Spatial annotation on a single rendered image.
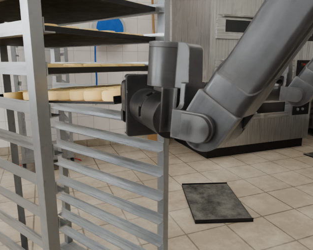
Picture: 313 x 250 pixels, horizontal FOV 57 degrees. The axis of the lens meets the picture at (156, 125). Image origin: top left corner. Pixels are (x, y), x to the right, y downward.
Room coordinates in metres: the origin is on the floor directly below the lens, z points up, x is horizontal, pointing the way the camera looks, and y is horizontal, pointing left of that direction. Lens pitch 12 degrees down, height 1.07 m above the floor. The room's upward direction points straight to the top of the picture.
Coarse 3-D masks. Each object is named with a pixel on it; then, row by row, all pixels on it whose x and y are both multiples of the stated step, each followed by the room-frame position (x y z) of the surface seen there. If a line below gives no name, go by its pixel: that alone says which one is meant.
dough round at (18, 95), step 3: (6, 93) 0.78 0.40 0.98; (9, 93) 0.77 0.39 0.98; (12, 93) 0.77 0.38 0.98; (15, 93) 0.78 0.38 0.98; (18, 93) 0.78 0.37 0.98; (21, 93) 0.79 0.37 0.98; (3, 96) 0.78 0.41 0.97; (6, 96) 0.77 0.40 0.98; (9, 96) 0.77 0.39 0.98; (12, 96) 0.77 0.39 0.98; (15, 96) 0.78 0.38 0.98; (18, 96) 0.78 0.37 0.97; (21, 96) 0.79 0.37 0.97
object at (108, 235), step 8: (64, 208) 1.33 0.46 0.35; (64, 216) 1.30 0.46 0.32; (72, 216) 1.29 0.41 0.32; (80, 216) 1.25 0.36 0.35; (80, 224) 1.23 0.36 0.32; (88, 224) 1.21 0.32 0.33; (96, 224) 1.18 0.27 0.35; (96, 232) 1.16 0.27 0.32; (104, 232) 1.15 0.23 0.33; (112, 232) 1.12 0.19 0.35; (112, 240) 1.10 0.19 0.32; (120, 240) 1.09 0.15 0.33; (120, 248) 1.05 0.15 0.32; (128, 248) 1.05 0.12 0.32; (136, 248) 1.03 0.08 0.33
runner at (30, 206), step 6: (0, 186) 0.80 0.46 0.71; (0, 192) 0.80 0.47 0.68; (6, 192) 0.78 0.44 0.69; (12, 192) 0.76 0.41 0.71; (12, 198) 0.76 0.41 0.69; (18, 198) 0.74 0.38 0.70; (24, 198) 0.72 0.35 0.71; (18, 204) 0.74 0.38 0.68; (24, 204) 0.72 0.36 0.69; (30, 204) 0.70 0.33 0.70; (36, 204) 0.68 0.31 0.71; (30, 210) 0.70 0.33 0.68; (36, 210) 0.68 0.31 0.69; (60, 222) 0.64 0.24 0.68; (66, 222) 0.64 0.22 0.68
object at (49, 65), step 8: (48, 64) 0.69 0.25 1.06; (56, 64) 0.69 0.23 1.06; (64, 64) 0.74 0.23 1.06; (72, 64) 0.73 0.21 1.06; (80, 64) 0.75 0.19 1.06; (88, 64) 0.78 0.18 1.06; (96, 64) 0.79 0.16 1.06; (104, 64) 0.83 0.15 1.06; (112, 64) 0.83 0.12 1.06; (120, 64) 0.88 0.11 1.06; (128, 64) 0.88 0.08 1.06; (136, 64) 0.93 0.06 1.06; (144, 64) 0.95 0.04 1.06
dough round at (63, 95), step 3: (69, 90) 0.69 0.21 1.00; (72, 90) 0.68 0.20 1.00; (75, 90) 0.67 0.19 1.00; (57, 93) 0.66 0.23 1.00; (60, 93) 0.65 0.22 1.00; (63, 93) 0.65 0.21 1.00; (66, 93) 0.65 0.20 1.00; (57, 96) 0.67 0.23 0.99; (60, 96) 0.66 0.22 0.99; (63, 96) 0.65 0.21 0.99; (66, 96) 0.65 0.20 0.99; (69, 96) 0.65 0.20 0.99; (60, 99) 0.66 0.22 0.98; (63, 99) 0.65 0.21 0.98; (66, 99) 0.65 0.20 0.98; (69, 99) 0.66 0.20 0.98
